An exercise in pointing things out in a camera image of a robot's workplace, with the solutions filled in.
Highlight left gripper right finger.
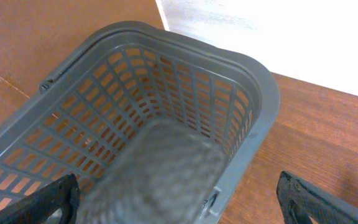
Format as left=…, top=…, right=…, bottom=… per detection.
left=276, top=171, right=358, bottom=224

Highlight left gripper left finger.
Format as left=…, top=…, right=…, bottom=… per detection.
left=0, top=174, right=80, bottom=223

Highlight grey plastic basket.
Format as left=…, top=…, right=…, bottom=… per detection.
left=0, top=21, right=280, bottom=223

